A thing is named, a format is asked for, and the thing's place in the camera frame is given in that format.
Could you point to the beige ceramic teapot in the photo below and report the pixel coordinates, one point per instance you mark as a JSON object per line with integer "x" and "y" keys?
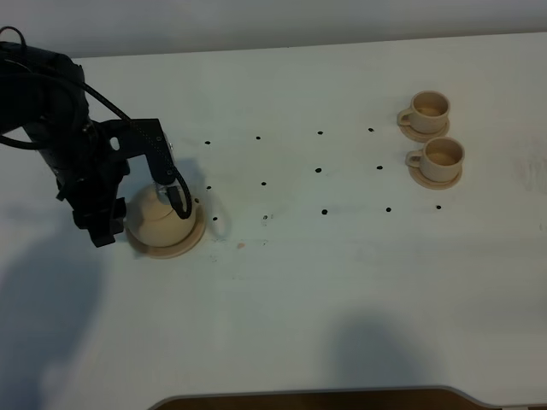
{"x": 151, "y": 219}

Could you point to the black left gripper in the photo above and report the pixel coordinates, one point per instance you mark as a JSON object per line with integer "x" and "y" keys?
{"x": 90, "y": 164}

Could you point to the near beige teacup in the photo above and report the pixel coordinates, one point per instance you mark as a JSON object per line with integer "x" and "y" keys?
{"x": 439, "y": 160}

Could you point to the beige cup saucer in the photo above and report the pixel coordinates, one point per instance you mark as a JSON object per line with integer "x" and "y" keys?
{"x": 436, "y": 183}
{"x": 422, "y": 138}

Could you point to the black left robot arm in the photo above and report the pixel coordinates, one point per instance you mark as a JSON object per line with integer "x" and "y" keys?
{"x": 44, "y": 96}

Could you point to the beige teacup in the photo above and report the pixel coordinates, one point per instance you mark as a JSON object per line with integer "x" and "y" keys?
{"x": 439, "y": 160}
{"x": 428, "y": 112}

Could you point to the beige teapot saucer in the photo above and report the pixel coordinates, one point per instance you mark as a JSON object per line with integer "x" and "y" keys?
{"x": 174, "y": 250}

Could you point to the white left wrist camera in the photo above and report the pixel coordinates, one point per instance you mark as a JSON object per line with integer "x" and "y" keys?
{"x": 162, "y": 189}

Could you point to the near beige cup saucer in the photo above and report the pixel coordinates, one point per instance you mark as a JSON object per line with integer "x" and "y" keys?
{"x": 436, "y": 183}

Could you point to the far beige cup saucer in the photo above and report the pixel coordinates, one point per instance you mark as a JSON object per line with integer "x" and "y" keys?
{"x": 422, "y": 138}

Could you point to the far beige teacup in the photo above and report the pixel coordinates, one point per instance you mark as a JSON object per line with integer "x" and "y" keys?
{"x": 428, "y": 112}

